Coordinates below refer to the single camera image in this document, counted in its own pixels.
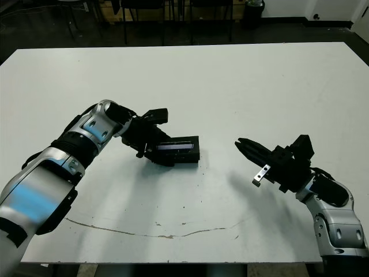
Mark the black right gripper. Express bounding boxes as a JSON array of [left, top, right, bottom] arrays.
[[235, 138, 312, 193]]

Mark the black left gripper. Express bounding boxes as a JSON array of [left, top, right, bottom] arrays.
[[121, 115, 175, 168]]

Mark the black printed box lid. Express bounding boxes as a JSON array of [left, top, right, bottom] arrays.
[[155, 135, 201, 166]]

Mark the black waste bin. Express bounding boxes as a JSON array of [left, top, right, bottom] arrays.
[[244, 0, 265, 29]]

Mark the black office chair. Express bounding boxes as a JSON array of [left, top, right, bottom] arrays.
[[119, 0, 165, 46], [189, 0, 234, 43]]

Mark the chair with thin black legs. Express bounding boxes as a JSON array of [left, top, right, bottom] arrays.
[[56, 0, 103, 39]]

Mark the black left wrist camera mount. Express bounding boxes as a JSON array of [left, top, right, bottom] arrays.
[[140, 108, 169, 125]]

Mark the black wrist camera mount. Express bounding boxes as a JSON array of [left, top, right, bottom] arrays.
[[140, 108, 169, 125], [289, 134, 315, 161]]

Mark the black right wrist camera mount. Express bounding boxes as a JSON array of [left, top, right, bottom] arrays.
[[289, 134, 315, 161]]

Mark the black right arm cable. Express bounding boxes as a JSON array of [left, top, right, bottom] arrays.
[[310, 166, 332, 181]]

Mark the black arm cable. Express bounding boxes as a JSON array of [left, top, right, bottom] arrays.
[[310, 166, 332, 181], [21, 149, 44, 171]]

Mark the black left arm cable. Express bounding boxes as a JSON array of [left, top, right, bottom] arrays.
[[21, 149, 44, 171]]

